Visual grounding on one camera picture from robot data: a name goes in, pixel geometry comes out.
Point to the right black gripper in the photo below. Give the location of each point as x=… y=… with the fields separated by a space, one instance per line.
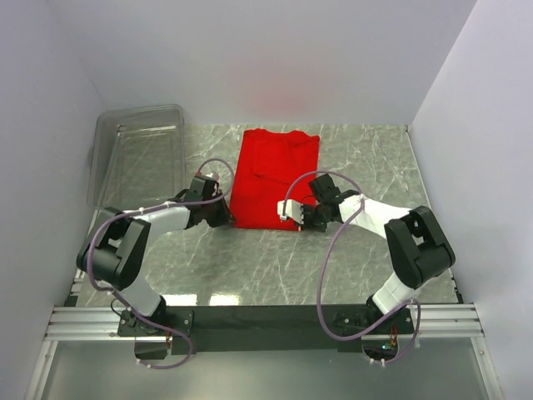
x=306 y=225

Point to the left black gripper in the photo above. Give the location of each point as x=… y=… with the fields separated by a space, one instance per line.
x=222 y=218

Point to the red t shirt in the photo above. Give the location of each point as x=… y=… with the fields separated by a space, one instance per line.
x=268 y=164

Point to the clear plastic bin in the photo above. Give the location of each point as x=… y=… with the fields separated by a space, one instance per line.
x=138 y=157

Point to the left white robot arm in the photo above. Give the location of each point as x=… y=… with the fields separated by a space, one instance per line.
x=121 y=240

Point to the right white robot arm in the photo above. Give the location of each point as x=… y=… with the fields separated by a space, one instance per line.
x=418 y=247

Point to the black base beam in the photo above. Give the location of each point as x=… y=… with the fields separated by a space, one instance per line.
x=265 y=328

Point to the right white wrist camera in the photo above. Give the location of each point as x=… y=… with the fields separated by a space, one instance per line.
x=290 y=210

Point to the aluminium rail frame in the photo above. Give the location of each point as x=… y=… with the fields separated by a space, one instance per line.
x=227 y=266

